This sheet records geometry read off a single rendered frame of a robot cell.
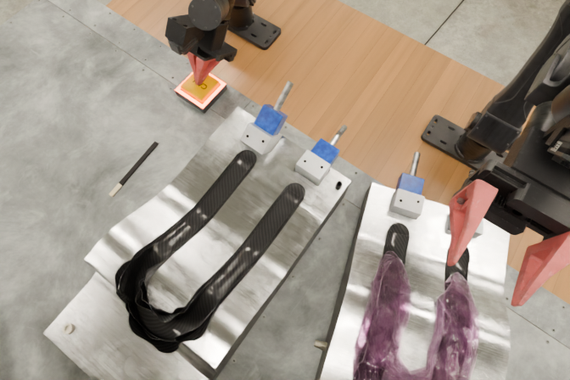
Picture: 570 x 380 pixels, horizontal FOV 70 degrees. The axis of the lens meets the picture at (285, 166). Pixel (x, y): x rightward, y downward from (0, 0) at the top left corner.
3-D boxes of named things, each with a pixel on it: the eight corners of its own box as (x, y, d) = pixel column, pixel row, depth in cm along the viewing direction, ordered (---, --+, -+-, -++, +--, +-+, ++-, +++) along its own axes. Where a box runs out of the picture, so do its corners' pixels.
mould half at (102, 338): (241, 128, 87) (235, 92, 75) (343, 197, 82) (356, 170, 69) (60, 334, 71) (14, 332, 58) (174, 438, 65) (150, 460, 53)
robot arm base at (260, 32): (265, 27, 88) (283, 7, 91) (192, -14, 93) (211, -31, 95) (265, 51, 96) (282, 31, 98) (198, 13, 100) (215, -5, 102)
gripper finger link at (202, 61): (197, 93, 84) (206, 52, 79) (170, 76, 86) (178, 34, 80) (217, 86, 89) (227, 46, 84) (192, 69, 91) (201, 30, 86)
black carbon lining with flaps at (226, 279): (243, 149, 78) (239, 125, 69) (313, 198, 74) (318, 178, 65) (109, 306, 66) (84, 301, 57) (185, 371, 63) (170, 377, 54)
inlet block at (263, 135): (284, 75, 74) (273, 74, 69) (307, 89, 73) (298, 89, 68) (252, 136, 78) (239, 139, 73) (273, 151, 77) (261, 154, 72)
